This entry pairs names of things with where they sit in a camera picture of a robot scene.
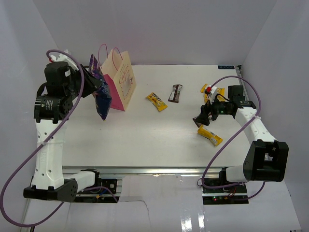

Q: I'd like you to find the blue label right corner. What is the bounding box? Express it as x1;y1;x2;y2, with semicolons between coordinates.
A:
217;65;235;70

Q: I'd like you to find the yellow snack bar near front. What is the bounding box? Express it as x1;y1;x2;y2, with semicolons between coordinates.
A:
197;125;223;146

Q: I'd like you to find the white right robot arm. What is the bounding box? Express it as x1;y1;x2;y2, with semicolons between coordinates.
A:
193;84;289;193

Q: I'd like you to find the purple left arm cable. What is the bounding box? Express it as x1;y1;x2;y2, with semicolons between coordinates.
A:
0;49;119;227

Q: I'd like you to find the dark blue purple snack bag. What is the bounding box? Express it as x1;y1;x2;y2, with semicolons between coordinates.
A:
88;54;112;121

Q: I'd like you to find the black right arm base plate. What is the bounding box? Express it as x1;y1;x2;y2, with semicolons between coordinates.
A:
201;177;249;205

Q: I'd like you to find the pink cream paper bag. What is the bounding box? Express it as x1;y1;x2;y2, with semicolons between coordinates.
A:
100;47;137;111

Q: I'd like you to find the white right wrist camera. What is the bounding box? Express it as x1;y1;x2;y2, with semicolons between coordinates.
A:
204;86;217;103

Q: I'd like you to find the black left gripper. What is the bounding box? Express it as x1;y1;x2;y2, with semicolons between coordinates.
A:
65;63;102;99

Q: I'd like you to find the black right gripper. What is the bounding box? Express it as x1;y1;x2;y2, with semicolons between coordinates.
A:
195;93;232;126

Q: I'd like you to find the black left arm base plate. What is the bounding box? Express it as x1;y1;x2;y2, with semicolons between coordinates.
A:
78;178;117;195

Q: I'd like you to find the brown chocolate bar centre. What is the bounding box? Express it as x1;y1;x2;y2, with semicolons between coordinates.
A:
168;84;183;103

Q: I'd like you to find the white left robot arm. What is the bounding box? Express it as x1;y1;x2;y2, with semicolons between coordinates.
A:
23;61;102;203

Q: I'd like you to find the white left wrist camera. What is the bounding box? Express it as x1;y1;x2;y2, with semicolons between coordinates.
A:
47;50;72;63

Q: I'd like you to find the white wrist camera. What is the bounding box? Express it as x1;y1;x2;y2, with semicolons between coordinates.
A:
47;50;72;63
204;86;217;103

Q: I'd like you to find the yellow m&m packet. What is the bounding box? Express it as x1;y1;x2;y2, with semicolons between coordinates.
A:
146;92;168;112
200;84;226;103

